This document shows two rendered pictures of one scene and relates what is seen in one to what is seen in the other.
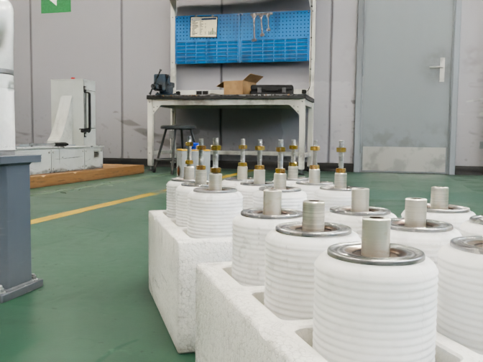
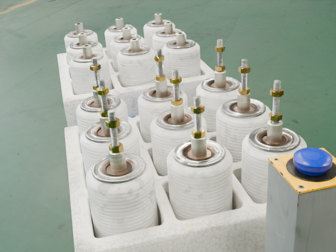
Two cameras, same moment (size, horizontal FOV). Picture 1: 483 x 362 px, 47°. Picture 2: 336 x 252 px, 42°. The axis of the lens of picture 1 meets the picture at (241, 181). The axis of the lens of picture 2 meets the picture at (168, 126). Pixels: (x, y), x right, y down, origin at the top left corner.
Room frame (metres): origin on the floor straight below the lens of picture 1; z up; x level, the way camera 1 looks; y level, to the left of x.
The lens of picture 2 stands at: (1.76, 0.00, 0.58)
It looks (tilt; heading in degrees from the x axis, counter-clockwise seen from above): 27 degrees down; 184
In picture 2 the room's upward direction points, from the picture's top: 4 degrees counter-clockwise
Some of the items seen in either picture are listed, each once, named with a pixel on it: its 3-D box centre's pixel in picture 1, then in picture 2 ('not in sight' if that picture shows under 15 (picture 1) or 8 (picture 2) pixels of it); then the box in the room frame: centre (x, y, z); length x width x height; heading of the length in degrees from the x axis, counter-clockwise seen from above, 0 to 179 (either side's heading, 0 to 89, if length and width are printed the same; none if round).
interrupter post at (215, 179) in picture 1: (215, 183); (220, 78); (0.94, 0.04, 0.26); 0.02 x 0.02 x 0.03
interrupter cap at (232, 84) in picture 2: (215, 190); (220, 84); (0.94, 0.04, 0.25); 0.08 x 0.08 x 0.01
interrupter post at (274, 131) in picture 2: (189, 174); (274, 131); (1.17, 0.11, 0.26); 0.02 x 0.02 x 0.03
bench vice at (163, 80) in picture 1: (162, 83); not in sight; (5.56, 0.80, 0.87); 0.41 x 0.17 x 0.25; 166
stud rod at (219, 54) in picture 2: (215, 159); (220, 59); (0.94, 0.04, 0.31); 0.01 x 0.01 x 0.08
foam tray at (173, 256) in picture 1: (258, 264); (182, 198); (1.09, -0.04, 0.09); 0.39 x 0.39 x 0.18; 16
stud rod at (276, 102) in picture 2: (189, 154); (276, 105); (1.17, 0.11, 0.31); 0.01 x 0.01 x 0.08
